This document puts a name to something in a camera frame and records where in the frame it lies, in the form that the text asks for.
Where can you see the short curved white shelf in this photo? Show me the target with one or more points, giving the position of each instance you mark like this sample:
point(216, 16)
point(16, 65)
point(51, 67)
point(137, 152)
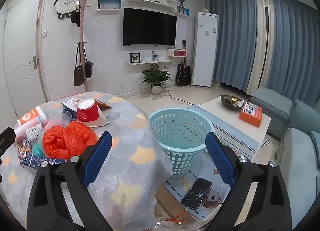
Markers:
point(150, 62)

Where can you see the blue and white carton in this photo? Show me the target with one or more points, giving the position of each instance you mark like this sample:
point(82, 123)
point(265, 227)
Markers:
point(70, 103)

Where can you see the clear bottle with blue cap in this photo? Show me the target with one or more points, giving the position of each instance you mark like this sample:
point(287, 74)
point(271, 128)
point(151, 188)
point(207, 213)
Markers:
point(68, 115)

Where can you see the blue curtain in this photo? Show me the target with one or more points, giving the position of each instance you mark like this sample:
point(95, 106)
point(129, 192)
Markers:
point(295, 51)
point(232, 41)

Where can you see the blue patterned rug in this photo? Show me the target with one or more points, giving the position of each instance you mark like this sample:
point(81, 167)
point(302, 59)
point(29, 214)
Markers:
point(235, 136)

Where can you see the black smartphone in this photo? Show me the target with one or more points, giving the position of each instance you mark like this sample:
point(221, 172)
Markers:
point(196, 192)

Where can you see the dark blue box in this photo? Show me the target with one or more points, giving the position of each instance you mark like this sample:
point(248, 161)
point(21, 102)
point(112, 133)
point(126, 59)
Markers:
point(37, 161)

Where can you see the panda wall clock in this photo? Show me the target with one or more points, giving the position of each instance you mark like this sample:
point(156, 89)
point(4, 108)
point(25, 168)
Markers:
point(66, 3)

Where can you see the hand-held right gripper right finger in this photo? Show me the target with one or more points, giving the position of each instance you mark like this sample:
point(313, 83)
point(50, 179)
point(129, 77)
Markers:
point(220, 161)

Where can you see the white and red shelf box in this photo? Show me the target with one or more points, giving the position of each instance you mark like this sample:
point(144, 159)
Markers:
point(178, 53)

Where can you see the potted green plant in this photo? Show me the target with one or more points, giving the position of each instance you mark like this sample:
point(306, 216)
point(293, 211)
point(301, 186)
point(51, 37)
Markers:
point(156, 77)

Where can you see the white standing air conditioner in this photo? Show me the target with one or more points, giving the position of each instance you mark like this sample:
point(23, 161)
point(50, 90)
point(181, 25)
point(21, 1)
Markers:
point(203, 58)

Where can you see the small figurine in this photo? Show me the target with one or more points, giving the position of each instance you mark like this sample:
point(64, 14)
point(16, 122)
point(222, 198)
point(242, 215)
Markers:
point(155, 58)

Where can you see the black wall television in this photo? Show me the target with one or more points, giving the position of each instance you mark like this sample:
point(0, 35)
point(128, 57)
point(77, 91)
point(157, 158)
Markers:
point(150, 26)

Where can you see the pink coat rack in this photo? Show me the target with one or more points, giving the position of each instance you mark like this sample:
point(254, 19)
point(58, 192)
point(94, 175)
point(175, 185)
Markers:
point(82, 33)

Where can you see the white coffee table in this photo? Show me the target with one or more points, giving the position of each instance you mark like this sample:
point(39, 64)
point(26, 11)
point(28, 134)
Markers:
point(220, 113)

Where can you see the white polka dot box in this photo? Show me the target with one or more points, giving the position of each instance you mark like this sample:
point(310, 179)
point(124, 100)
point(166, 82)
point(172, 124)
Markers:
point(33, 133)

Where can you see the small blue white box shelf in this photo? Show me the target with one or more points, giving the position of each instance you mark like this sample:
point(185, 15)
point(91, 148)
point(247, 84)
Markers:
point(183, 10)

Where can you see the brown handbag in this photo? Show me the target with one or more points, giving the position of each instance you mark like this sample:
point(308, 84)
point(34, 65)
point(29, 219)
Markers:
point(78, 76)

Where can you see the dark hat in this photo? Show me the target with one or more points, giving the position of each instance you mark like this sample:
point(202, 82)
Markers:
point(75, 18)

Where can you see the red paper cup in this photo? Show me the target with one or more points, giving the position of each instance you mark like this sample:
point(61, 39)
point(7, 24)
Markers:
point(86, 111)

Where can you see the blue grey sofa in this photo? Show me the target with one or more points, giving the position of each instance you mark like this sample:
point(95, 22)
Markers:
point(300, 116)

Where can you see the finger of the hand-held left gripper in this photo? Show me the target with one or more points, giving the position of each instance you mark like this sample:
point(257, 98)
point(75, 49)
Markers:
point(7, 138)

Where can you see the small black bag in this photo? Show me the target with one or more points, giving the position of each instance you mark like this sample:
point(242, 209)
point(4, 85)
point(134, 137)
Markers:
point(89, 69)

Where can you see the teal plastic bag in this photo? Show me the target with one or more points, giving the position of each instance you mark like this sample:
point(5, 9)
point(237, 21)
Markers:
point(37, 149)

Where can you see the orange plastic bag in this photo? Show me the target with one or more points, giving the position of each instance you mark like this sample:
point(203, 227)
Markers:
point(65, 141)

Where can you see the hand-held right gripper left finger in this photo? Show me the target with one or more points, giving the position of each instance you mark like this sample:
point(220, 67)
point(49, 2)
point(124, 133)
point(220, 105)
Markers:
point(97, 161)

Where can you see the orange brown snack packet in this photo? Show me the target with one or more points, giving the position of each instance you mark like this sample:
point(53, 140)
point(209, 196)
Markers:
point(103, 106)

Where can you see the white door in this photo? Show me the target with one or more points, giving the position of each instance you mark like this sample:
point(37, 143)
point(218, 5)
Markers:
point(22, 58)

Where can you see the beige curtain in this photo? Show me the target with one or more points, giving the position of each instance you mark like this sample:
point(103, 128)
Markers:
point(261, 46)

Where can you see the dark bowl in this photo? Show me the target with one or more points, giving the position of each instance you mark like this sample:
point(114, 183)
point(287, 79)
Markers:
point(227, 103)

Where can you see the teal plastic laundry basket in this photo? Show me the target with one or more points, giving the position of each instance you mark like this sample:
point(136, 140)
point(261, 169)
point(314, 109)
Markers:
point(172, 157)

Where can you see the dark printed snack packet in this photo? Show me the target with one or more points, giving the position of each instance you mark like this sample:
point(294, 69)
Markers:
point(23, 148)

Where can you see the long curved white shelf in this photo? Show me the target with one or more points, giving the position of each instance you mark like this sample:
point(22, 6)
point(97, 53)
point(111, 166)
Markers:
point(150, 2)

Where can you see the orange tissue box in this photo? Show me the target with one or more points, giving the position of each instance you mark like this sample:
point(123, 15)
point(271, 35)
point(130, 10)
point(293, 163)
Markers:
point(250, 118)

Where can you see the black acoustic guitar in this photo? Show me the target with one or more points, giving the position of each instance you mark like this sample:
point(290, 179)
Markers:
point(183, 73)

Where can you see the framed butterfly picture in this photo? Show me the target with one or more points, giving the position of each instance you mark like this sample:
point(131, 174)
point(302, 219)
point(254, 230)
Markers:
point(135, 57)

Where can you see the wide blue white box shelf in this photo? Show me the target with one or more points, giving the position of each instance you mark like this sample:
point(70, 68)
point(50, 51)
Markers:
point(110, 4)

